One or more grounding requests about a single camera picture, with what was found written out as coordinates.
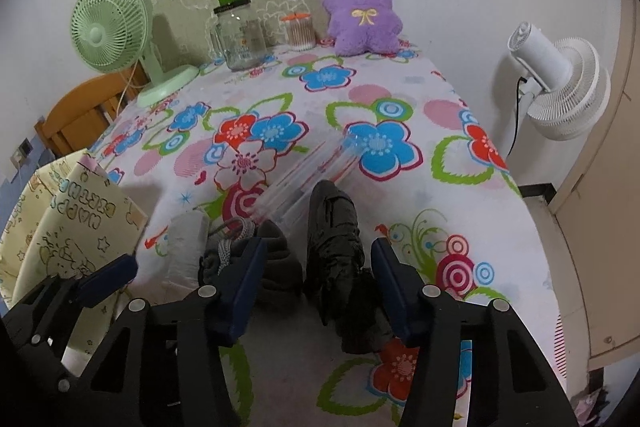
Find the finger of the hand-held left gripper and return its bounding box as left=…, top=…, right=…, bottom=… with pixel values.
left=10, top=254, right=139, bottom=345

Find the wooden chair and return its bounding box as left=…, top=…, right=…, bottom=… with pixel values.
left=34, top=69, right=151, bottom=158

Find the floral tablecloth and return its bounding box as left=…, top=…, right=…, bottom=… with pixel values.
left=87, top=38, right=568, bottom=427

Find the dark olive glove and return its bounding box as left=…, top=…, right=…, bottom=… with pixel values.
left=302, top=181, right=396, bottom=355

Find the clear plastic tube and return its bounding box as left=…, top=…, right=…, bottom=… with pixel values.
left=255, top=129, right=361, bottom=228

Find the beige door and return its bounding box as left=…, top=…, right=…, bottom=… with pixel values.
left=547, top=0, right=640, bottom=373

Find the green desk fan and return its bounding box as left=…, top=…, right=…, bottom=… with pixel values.
left=70, top=0, right=201, bottom=108

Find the glass jar with green lid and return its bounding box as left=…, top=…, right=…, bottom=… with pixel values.
left=210, top=0, right=268, bottom=72

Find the black fan cable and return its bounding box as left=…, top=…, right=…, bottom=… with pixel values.
left=507, top=77, right=527, bottom=158

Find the purple plush toy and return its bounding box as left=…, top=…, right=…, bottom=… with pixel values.
left=314, top=0, right=405, bottom=58

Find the dark grey sock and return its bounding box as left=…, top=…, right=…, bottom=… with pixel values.
left=250, top=221, right=306, bottom=303

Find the white sock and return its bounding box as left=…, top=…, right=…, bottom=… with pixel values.
left=165, top=211, right=211, bottom=280

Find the wall outlet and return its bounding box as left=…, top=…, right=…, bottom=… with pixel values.
left=11, top=138, right=33, bottom=168

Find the white standing fan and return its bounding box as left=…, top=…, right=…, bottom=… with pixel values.
left=507, top=21, right=612, bottom=142

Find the grey knitted sock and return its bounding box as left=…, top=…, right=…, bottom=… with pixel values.
left=199, top=216, right=258, bottom=285

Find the cotton swab container orange lid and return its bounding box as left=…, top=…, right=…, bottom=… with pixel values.
left=281, top=12, right=317, bottom=52

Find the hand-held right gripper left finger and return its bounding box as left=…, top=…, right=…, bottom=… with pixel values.
left=75, top=237, right=268, bottom=427

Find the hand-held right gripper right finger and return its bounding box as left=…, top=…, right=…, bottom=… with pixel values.
left=370, top=237, right=578, bottom=427

